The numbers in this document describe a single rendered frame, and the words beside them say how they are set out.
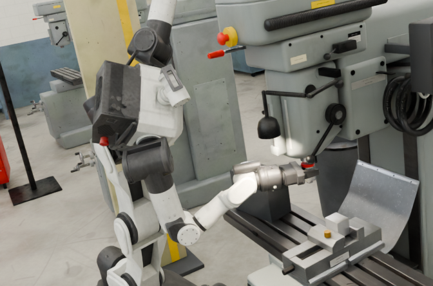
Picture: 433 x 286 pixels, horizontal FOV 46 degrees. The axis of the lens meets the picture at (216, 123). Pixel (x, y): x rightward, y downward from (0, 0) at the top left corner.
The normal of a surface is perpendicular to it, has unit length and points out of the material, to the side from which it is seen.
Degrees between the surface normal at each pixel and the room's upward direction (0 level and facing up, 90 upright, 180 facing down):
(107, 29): 90
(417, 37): 90
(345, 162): 94
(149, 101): 58
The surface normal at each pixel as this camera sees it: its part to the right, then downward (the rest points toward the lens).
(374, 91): 0.47, 0.18
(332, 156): -0.48, 0.39
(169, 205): 0.30, 0.33
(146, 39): -0.29, -0.16
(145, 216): 0.62, -0.02
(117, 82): 0.47, -0.39
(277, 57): -0.87, 0.27
